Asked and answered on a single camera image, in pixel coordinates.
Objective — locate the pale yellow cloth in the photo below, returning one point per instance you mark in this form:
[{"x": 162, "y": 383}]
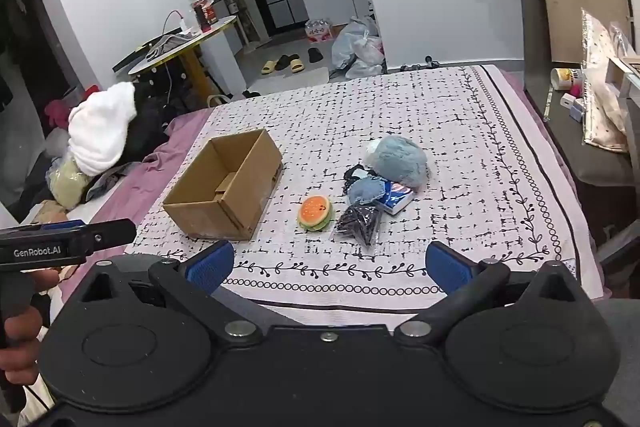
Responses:
[{"x": 67, "y": 187}]

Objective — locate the patterned plastic bag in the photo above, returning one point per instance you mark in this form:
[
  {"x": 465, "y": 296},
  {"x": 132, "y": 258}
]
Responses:
[{"x": 600, "y": 107}]

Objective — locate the yellow and white cup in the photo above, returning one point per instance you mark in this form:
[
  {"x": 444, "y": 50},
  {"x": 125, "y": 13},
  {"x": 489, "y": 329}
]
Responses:
[{"x": 562, "y": 78}]

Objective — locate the red cloth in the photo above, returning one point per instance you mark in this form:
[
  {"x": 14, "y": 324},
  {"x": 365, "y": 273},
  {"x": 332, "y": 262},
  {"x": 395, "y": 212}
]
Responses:
[{"x": 56, "y": 112}]

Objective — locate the white charger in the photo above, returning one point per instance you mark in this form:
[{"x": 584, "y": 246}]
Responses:
[{"x": 568, "y": 101}]

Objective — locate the yellow slipper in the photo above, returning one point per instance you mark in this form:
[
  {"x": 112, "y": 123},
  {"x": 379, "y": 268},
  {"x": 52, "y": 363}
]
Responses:
[
  {"x": 296, "y": 66},
  {"x": 269, "y": 67}
]

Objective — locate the pack of water bottles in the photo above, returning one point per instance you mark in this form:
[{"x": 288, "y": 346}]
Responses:
[{"x": 319, "y": 31}]

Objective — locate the yellow measuring tape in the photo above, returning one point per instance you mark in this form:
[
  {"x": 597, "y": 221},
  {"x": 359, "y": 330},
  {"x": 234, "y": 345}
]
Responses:
[{"x": 547, "y": 104}]

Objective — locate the white towel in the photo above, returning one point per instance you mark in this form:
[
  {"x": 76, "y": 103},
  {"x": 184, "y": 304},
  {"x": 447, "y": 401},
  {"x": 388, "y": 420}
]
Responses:
[{"x": 100, "y": 127}]

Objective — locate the grey plastic bag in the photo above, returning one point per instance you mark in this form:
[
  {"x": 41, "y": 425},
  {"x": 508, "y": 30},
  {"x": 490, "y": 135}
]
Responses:
[{"x": 352, "y": 42}]

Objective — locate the pink bed sheet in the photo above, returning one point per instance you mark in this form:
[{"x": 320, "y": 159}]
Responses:
[{"x": 150, "y": 177}]

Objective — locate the hamburger plush toy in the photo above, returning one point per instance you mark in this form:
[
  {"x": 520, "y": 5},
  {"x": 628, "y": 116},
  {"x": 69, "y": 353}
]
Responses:
[{"x": 315, "y": 212}]

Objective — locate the small pink item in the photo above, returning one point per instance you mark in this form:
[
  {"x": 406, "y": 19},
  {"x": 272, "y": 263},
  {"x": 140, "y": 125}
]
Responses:
[{"x": 576, "y": 92}]

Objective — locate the red box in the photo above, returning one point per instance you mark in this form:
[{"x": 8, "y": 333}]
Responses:
[{"x": 205, "y": 14}]

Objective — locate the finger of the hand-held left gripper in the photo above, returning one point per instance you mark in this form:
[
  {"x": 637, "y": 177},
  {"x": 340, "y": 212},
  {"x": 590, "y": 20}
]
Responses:
[{"x": 110, "y": 234}]

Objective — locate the small lavender box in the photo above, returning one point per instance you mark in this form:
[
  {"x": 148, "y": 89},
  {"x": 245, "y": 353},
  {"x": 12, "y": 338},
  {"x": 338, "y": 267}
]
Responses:
[{"x": 577, "y": 111}]

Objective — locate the black clothes pile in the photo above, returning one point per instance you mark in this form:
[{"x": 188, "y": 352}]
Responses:
[{"x": 147, "y": 127}]

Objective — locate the brown cardboard box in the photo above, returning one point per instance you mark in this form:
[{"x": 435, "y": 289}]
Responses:
[{"x": 240, "y": 202}]

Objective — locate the black slipper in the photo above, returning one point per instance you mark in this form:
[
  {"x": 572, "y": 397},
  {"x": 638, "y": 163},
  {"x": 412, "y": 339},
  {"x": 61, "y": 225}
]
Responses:
[
  {"x": 251, "y": 94},
  {"x": 315, "y": 54},
  {"x": 282, "y": 62}
]

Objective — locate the person's left hand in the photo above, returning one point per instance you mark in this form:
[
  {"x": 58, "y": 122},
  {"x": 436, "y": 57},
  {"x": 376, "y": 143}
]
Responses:
[{"x": 20, "y": 329}]

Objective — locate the blue and white tissue packet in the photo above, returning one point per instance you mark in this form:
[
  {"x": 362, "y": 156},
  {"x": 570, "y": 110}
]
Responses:
[{"x": 397, "y": 199}]

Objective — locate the round yellow-rimmed table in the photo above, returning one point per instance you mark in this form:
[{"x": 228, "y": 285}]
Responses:
[{"x": 212, "y": 29}]

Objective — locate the black patterned sock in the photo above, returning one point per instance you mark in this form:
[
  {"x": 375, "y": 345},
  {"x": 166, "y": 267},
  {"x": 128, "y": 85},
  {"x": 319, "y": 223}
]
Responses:
[{"x": 354, "y": 172}]

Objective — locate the grey cloth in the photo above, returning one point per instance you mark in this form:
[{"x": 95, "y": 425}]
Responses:
[{"x": 170, "y": 42}]

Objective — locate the grey-blue fluffy plush toy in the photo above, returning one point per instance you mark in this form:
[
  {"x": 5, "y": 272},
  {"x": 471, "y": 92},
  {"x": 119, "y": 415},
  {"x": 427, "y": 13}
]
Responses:
[{"x": 400, "y": 162}]

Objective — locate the dark beads plastic bag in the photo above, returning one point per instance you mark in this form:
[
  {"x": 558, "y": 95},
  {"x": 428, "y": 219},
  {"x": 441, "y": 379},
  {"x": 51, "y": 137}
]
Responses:
[{"x": 357, "y": 222}]

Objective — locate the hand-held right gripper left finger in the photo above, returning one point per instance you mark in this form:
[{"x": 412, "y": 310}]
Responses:
[{"x": 210, "y": 264}]

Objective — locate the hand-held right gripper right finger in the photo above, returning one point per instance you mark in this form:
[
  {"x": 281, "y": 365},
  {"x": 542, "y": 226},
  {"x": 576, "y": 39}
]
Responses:
[{"x": 447, "y": 272}]

